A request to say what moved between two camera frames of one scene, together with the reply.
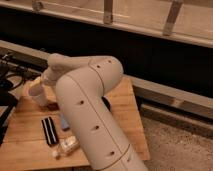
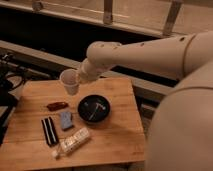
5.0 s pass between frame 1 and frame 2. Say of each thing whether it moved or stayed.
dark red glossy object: stayed
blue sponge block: stayed
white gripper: moved
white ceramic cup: moved
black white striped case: stayed
